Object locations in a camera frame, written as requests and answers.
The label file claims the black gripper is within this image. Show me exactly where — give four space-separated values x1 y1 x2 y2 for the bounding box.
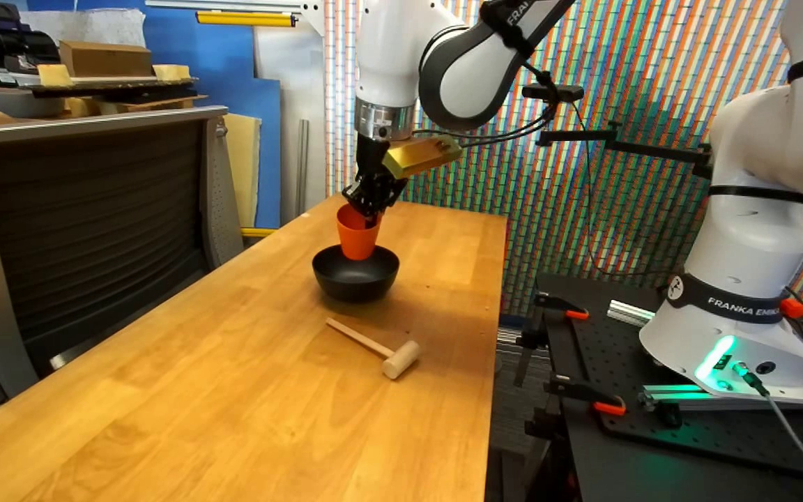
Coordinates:
339 134 413 228

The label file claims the orange plastic cup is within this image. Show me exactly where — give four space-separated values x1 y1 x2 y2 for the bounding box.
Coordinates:
334 202 384 266

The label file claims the black bowl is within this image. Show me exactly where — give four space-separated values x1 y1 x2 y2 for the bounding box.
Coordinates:
310 244 402 304

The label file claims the leaning plywood panel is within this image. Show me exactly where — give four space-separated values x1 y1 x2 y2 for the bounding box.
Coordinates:
219 113 264 231

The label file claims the small wooden mallet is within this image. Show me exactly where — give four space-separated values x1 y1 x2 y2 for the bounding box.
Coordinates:
324 316 423 383

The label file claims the yellow bar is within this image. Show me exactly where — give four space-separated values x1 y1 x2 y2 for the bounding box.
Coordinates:
193 8 298 32

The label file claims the blue board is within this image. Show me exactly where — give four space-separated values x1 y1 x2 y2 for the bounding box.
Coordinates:
139 5 286 231

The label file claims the grey mesh office chair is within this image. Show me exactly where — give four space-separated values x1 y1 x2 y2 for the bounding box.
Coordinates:
0 104 245 401

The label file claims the cardboard boxes stack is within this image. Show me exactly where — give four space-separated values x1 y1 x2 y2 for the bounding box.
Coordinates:
56 39 158 85

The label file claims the black bag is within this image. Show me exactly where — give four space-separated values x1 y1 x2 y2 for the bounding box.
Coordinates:
0 3 61 70

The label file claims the black optical breadboard table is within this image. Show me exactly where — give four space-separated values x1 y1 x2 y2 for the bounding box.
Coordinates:
532 275 803 486

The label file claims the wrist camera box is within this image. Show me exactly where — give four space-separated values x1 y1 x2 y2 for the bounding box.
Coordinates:
380 134 466 182

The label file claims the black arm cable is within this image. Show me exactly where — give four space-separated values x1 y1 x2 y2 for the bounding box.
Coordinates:
454 54 590 152

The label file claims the orange handled clamp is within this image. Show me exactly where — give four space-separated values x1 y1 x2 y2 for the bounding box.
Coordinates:
546 374 631 421
774 291 803 323
529 291 597 326

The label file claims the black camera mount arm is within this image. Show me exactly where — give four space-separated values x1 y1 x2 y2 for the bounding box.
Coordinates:
522 81 716 182

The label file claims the aluminium rail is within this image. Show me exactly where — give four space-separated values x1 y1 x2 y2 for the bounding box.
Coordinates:
638 379 803 414

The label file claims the grey cable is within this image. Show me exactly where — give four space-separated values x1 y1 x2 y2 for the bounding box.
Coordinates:
744 362 803 502

